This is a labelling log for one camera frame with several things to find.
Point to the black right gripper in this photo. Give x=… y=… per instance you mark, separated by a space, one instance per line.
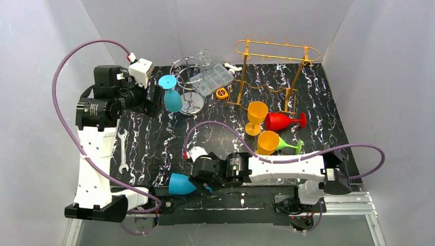
x=198 y=174

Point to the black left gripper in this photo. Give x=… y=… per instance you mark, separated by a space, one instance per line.
x=153 y=100

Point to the blue plastic goblet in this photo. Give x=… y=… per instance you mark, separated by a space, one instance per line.
x=172 y=98
x=180 y=184

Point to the blue plastic goblet back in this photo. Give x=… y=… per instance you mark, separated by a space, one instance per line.
x=180 y=184

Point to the chrome spiral glass rack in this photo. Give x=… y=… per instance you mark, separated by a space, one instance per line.
x=192 y=102

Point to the clear glass wine glass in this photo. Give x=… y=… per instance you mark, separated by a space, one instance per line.
x=207 y=67

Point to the green plastic goblet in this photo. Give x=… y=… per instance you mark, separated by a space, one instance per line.
x=283 y=144

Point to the red plastic goblet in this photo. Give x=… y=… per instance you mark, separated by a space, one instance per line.
x=279 y=121

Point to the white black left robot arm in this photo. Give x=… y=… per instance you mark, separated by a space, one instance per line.
x=115 y=90

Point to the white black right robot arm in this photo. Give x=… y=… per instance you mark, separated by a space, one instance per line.
x=323 y=172

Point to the clear plastic parts box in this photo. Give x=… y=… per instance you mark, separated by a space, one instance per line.
x=212 y=79

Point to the yellow tape measure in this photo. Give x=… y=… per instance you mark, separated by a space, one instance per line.
x=221 y=94

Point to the orange plastic goblet near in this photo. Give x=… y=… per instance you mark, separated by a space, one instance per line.
x=268 y=142

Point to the orange plastic goblet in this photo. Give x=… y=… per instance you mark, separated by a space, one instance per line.
x=268 y=142
x=257 y=112

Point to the orange plastic goblet far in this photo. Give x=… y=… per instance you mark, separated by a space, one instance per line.
x=257 y=112

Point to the silver open-end wrench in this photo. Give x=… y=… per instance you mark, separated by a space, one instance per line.
x=122 y=134

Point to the white small tool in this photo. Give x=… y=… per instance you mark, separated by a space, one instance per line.
x=232 y=69

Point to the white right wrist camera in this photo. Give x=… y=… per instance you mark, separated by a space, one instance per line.
x=193 y=154

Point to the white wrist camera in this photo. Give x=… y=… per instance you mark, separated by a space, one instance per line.
x=140 y=70
x=193 y=154

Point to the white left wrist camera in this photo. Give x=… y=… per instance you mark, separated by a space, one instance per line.
x=140 y=70

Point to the gold wire glass rack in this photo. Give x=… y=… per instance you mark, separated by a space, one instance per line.
x=271 y=71

